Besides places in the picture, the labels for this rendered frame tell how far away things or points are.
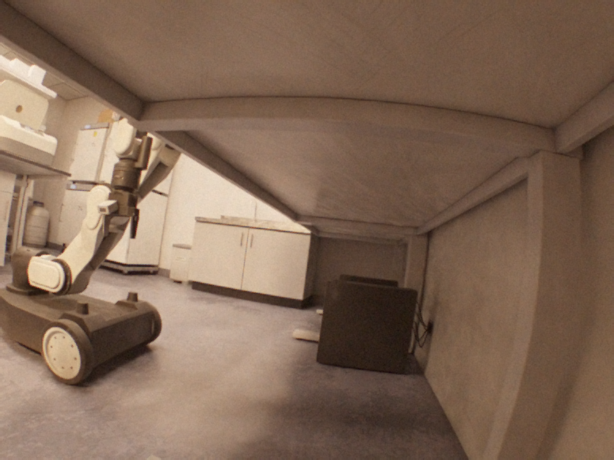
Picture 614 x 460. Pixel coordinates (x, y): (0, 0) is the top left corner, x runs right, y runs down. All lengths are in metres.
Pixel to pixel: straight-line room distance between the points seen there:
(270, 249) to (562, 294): 2.74
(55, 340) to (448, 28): 1.15
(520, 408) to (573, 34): 0.49
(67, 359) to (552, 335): 1.16
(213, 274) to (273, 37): 2.97
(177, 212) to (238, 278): 1.47
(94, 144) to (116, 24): 4.18
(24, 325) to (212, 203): 3.10
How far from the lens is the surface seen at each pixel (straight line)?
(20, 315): 1.30
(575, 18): 0.36
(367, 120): 0.48
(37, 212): 5.76
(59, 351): 1.11
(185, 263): 3.78
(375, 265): 3.51
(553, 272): 0.52
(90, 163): 4.53
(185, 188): 4.23
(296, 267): 2.97
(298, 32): 0.38
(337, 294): 1.49
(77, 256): 1.30
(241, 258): 3.13
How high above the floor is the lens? 0.50
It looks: 5 degrees up
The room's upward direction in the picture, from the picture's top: 7 degrees clockwise
